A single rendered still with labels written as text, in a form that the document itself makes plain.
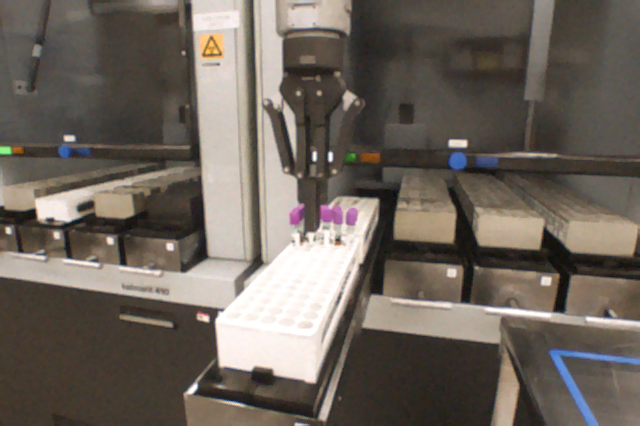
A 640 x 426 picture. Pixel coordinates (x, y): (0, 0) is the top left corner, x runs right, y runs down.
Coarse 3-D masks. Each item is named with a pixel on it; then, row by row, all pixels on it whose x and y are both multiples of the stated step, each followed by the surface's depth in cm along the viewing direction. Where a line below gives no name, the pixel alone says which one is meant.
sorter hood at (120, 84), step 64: (0, 0) 86; (64, 0) 82; (128, 0) 78; (0, 64) 90; (64, 64) 85; (128, 64) 81; (0, 128) 95; (64, 128) 90; (128, 128) 85; (192, 128) 81
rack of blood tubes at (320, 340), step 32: (288, 256) 55; (320, 256) 55; (352, 256) 55; (256, 288) 45; (288, 288) 46; (320, 288) 45; (352, 288) 58; (224, 320) 38; (256, 320) 38; (288, 320) 38; (320, 320) 38; (224, 352) 38; (256, 352) 37; (288, 352) 36; (320, 352) 38
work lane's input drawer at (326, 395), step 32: (384, 224) 93; (352, 320) 49; (352, 352) 48; (224, 384) 36; (256, 384) 36; (288, 384) 36; (320, 384) 36; (192, 416) 36; (224, 416) 35; (256, 416) 34; (288, 416) 33; (320, 416) 33
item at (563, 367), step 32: (512, 320) 46; (512, 352) 41; (544, 352) 40; (576, 352) 40; (608, 352) 39; (512, 384) 46; (544, 384) 35; (576, 384) 35; (608, 384) 35; (512, 416) 47; (544, 416) 31; (576, 416) 31; (608, 416) 31
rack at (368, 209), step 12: (336, 204) 87; (348, 204) 87; (360, 204) 87; (372, 204) 86; (360, 216) 76; (372, 216) 78; (360, 228) 69; (372, 228) 81; (360, 240) 65; (360, 252) 65
